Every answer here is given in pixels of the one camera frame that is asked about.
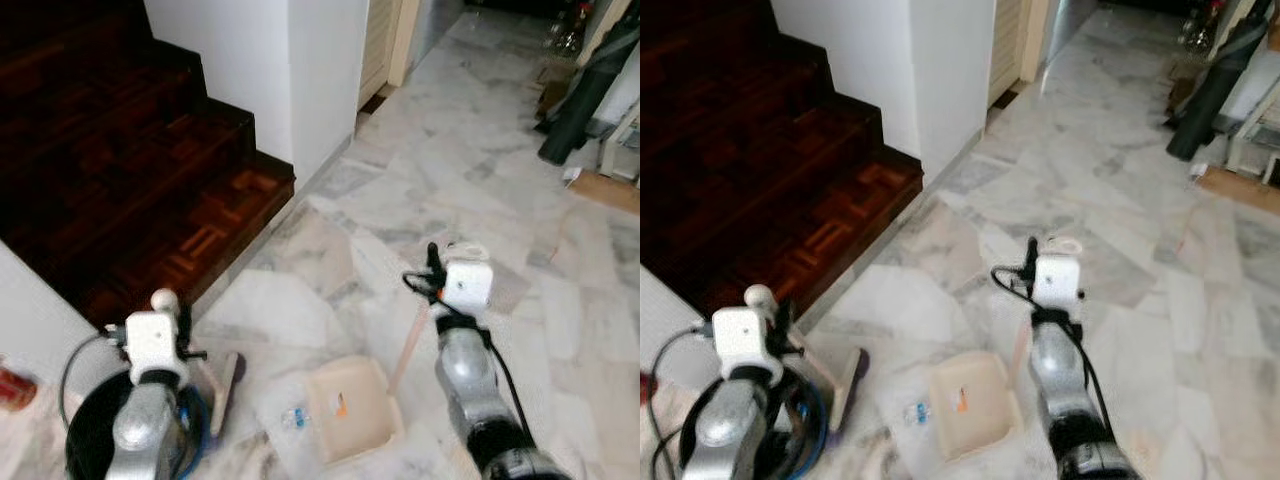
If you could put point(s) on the round black bin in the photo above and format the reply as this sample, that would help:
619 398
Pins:
805 420
90 430

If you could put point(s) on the clear plastic wrapper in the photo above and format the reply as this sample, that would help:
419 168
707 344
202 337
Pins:
295 417
917 413

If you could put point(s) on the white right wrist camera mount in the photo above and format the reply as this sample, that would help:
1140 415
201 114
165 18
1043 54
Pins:
1060 280
468 284

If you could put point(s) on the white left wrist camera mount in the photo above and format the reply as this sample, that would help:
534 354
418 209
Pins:
155 340
742 338

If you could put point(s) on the dark wooden staircase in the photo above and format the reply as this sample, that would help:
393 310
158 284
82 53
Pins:
740 130
110 130

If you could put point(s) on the beige door frame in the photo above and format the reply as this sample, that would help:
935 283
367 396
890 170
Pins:
1015 45
385 45

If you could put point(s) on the small white scrap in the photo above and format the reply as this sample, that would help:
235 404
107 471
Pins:
571 176
1197 171

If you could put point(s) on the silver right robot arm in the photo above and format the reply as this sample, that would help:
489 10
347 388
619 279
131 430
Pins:
1052 365
468 375

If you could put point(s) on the brown flat board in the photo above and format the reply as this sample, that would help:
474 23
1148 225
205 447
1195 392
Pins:
1245 190
610 190

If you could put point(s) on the beige broom with purple bristles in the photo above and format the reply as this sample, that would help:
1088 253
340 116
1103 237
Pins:
225 385
845 380

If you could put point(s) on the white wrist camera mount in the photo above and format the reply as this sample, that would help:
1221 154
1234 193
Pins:
742 338
468 284
155 340
1060 280

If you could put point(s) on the white boxy appliance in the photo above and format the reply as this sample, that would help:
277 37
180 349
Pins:
625 145
1255 145

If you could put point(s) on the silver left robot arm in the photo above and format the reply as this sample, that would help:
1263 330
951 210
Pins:
722 430
140 430

